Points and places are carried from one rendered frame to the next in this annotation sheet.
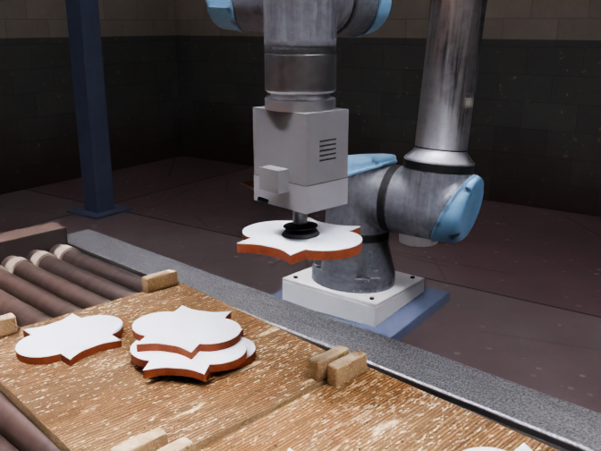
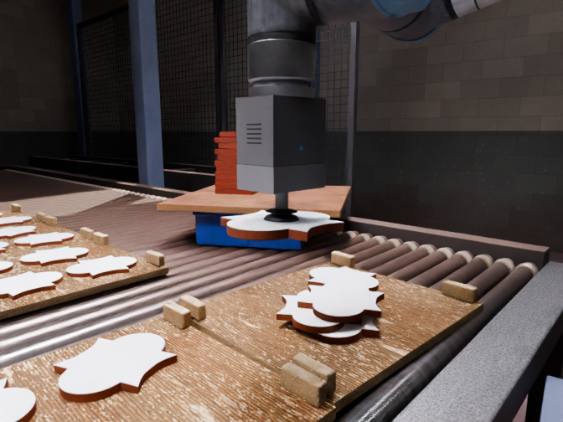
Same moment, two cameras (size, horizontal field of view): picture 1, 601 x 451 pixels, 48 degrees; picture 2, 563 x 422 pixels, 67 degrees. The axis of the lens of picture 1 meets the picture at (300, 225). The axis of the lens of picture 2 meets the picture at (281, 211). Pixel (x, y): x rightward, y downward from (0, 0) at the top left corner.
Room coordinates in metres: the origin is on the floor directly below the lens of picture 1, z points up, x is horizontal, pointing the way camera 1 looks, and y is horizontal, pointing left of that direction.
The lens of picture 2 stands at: (0.73, -0.50, 1.23)
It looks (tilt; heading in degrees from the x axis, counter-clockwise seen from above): 10 degrees down; 90
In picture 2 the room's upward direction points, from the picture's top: straight up
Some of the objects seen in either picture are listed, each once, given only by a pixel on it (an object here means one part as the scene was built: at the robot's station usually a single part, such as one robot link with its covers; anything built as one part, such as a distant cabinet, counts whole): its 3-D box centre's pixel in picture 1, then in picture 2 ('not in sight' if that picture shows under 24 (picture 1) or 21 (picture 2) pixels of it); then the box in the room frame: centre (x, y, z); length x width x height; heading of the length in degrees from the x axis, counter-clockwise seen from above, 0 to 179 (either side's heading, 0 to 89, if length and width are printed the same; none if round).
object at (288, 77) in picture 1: (298, 75); (283, 68); (0.73, 0.00, 1.30); 0.08 x 0.08 x 0.05
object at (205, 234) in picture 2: not in sight; (260, 218); (0.67, 0.78, 0.97); 0.31 x 0.31 x 0.10; 78
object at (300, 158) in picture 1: (291, 150); (276, 138); (0.72, 0.01, 1.22); 0.10 x 0.09 x 0.16; 134
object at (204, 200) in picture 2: not in sight; (267, 196); (0.68, 0.84, 1.03); 0.50 x 0.50 x 0.02; 78
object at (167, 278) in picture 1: (159, 280); (459, 290); (1.05, 0.23, 0.95); 0.06 x 0.02 x 0.03; 133
